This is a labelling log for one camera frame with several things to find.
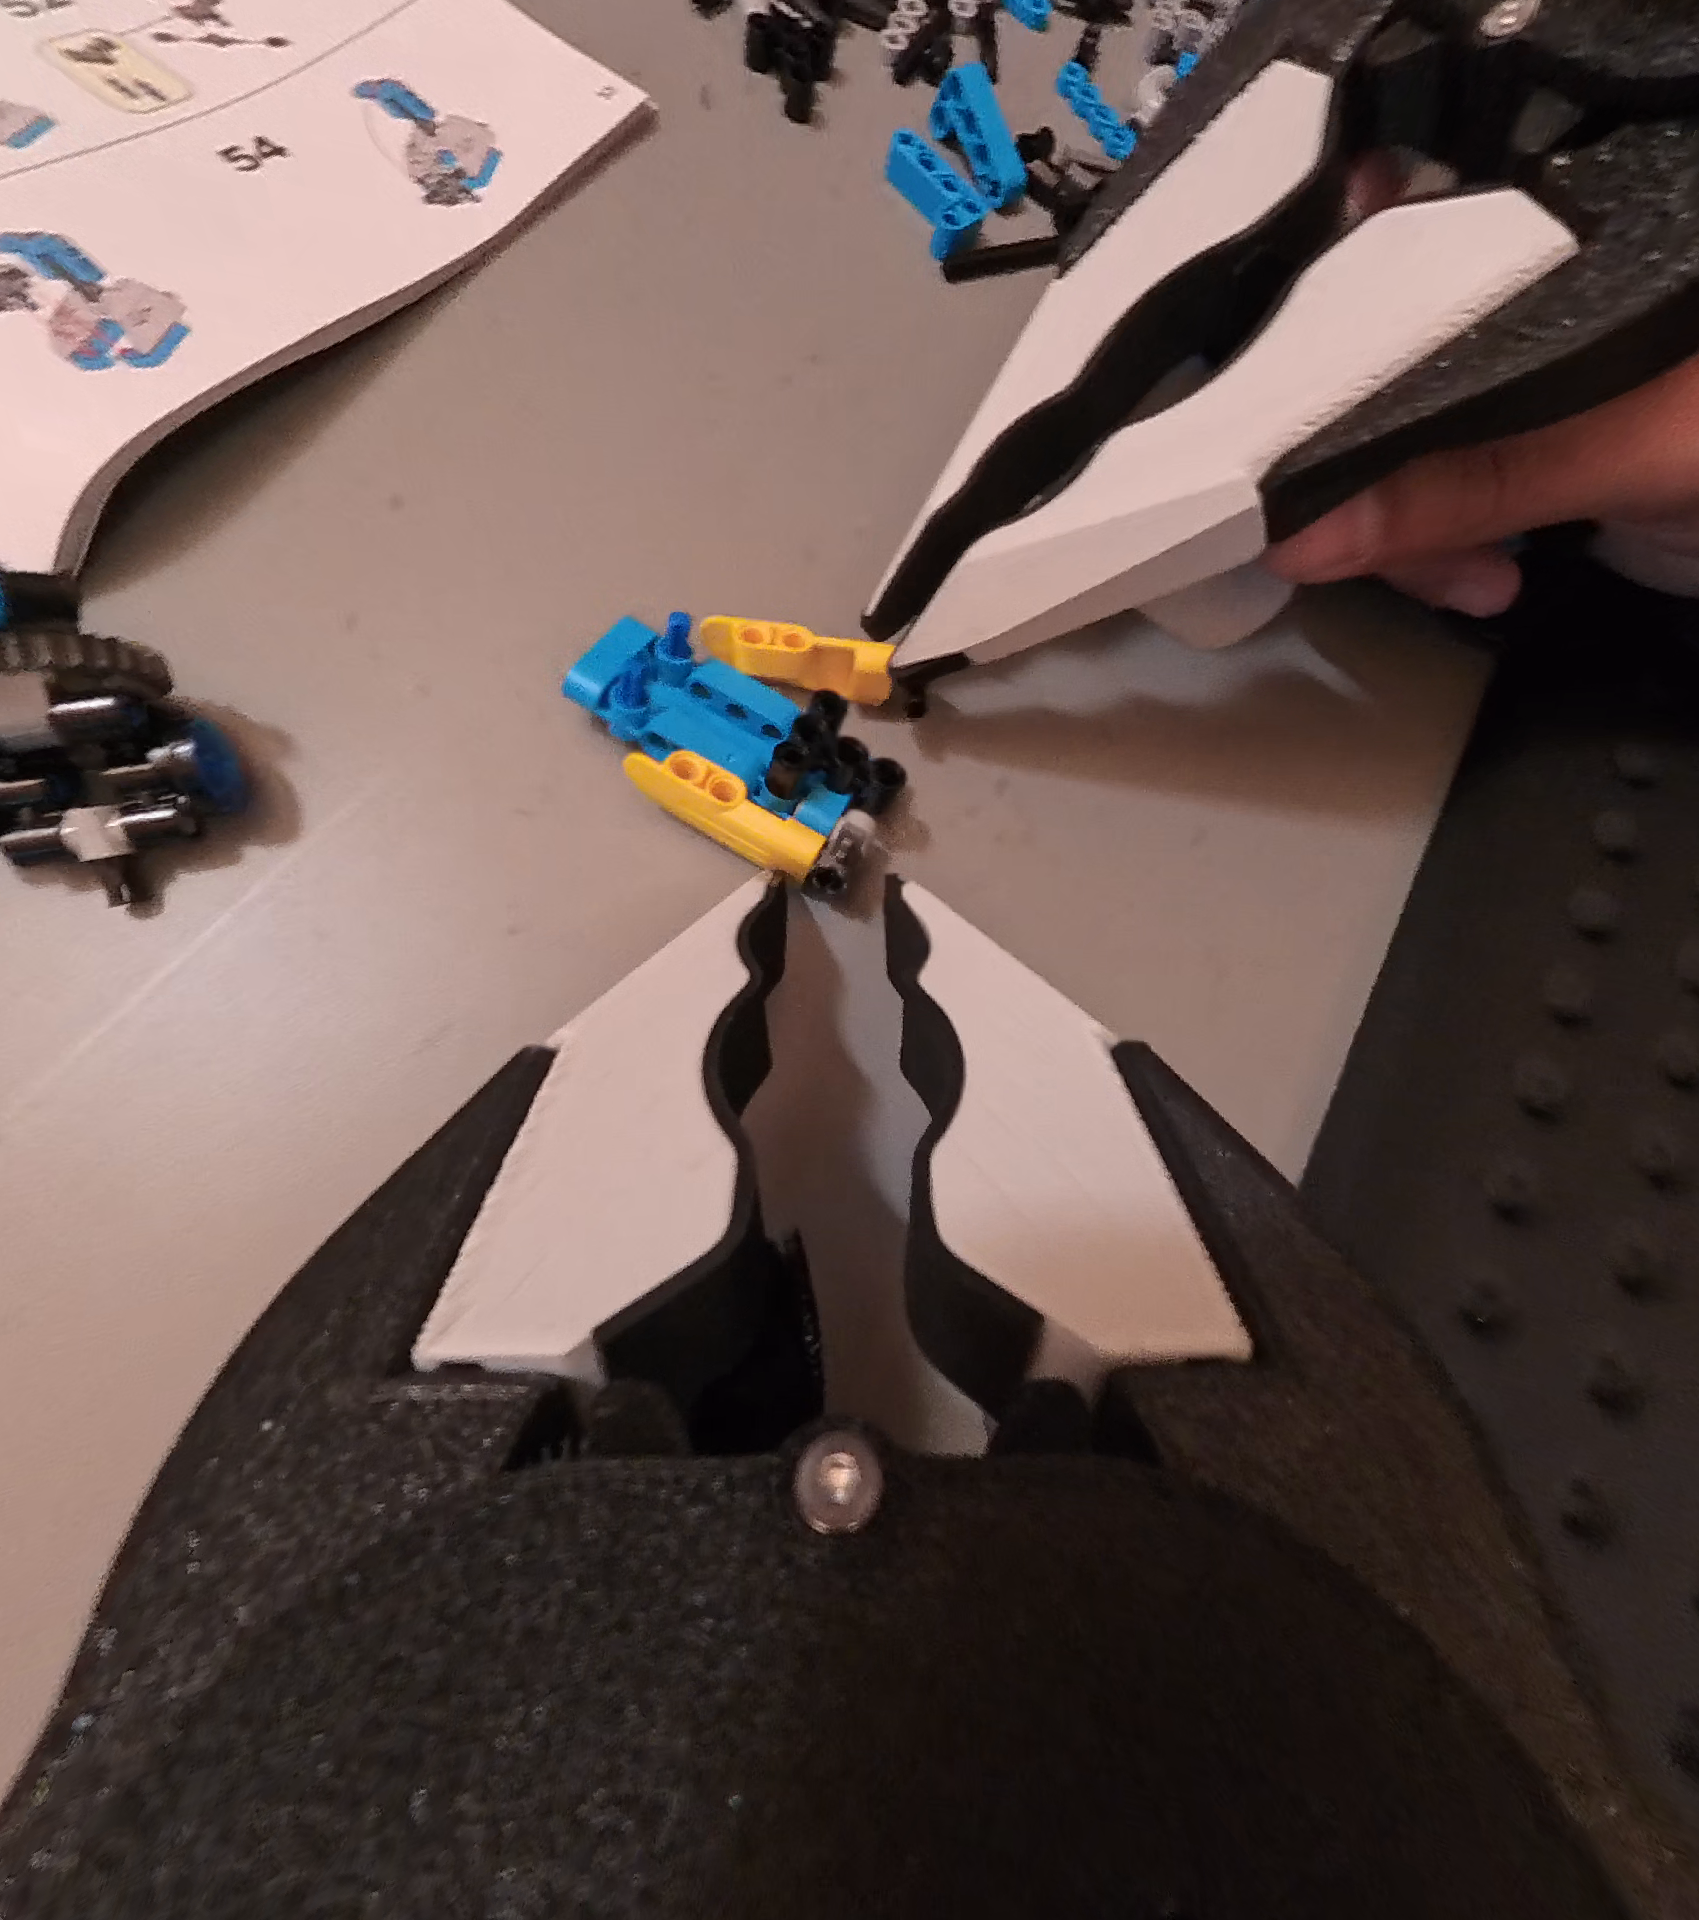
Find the open instruction booklet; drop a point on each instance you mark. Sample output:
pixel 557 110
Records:
pixel 188 225

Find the person's right hand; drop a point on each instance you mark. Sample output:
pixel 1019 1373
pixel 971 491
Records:
pixel 1613 464

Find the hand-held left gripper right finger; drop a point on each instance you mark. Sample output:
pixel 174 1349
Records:
pixel 1089 1185

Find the blue tracked toy assembly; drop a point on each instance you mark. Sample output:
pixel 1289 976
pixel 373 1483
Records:
pixel 54 750

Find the grey desk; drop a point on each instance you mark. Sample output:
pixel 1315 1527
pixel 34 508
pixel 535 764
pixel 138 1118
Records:
pixel 413 525

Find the yellow building piece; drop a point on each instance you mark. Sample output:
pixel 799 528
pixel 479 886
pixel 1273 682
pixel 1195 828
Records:
pixel 721 811
pixel 789 649

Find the pile of small building pieces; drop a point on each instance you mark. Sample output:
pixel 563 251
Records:
pixel 969 150

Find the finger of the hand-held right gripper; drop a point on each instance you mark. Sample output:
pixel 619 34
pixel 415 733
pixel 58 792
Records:
pixel 1313 374
pixel 1179 194

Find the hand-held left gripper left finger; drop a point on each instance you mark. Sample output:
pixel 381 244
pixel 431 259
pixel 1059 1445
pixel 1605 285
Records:
pixel 579 1185

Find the black perforated panel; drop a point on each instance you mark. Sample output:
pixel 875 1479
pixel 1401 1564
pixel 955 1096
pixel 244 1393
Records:
pixel 1613 1200

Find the blue-yellow brick assembly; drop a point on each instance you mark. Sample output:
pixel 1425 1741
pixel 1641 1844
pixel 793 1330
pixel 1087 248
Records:
pixel 699 721

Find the dark grey connector piece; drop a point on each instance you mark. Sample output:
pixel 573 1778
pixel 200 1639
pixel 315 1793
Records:
pixel 911 698

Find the grey and black connector pin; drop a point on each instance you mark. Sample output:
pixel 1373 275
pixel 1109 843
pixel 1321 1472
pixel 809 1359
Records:
pixel 849 855

